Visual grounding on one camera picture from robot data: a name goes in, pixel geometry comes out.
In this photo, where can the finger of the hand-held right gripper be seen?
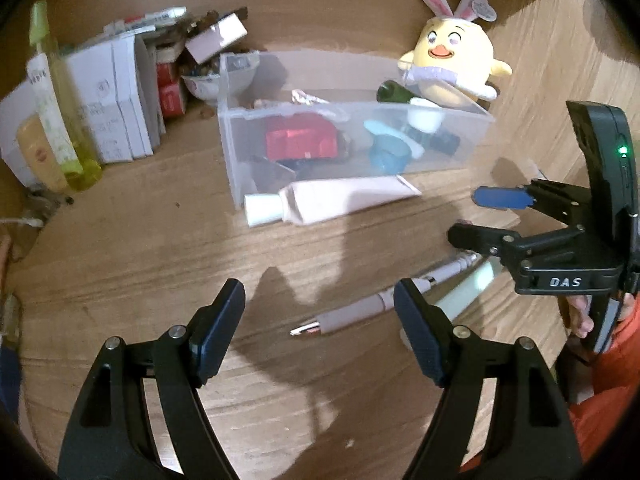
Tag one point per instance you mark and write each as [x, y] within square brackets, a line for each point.
[500, 197]
[475, 237]

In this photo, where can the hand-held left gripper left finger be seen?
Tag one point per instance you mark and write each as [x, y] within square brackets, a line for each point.
[215, 340]

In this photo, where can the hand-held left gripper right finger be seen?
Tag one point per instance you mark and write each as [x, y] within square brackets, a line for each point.
[422, 340]

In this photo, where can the mint green tube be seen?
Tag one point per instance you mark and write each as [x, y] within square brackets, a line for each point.
[470, 285]

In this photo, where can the grey pen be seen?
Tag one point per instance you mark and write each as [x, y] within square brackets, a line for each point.
[360, 310]

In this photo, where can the white round jar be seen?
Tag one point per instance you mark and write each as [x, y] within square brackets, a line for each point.
[425, 117]

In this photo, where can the white cream tube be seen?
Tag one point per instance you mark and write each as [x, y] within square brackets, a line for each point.
[340, 198]

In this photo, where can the clear plastic storage box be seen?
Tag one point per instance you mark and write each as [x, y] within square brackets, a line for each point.
[240, 170]

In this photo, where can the black case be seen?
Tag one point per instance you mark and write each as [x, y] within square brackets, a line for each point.
[280, 167]

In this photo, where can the shiny red box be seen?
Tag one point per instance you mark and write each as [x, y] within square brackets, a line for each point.
[300, 140]

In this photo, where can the person's right forearm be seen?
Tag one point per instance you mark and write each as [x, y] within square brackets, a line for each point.
[615, 400]

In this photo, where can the person's right hand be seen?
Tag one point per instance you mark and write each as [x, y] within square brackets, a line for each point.
[580, 316]

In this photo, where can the yellow chick bunny plush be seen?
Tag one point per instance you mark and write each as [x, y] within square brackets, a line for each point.
[455, 55]

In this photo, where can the dark green bottle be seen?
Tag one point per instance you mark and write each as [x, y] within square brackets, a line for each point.
[392, 91]

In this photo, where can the silver foil wrapper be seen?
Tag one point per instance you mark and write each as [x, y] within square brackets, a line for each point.
[305, 96]

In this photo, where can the red carton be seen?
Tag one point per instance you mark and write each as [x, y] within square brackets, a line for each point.
[167, 73]
[174, 101]

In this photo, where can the white bowl of trinkets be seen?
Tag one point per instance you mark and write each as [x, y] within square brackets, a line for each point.
[202, 85]

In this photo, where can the yellow bottle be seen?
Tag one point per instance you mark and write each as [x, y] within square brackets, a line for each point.
[39, 155]

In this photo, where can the yellow-green spray bottle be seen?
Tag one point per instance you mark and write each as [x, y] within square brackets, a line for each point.
[61, 110]

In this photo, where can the large white cardboard box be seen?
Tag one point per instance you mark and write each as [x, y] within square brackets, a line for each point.
[15, 120]

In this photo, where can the pile of papers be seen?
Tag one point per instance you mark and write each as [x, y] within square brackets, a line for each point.
[170, 27]

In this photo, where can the white and red tube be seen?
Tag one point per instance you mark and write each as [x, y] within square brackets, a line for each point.
[157, 14]

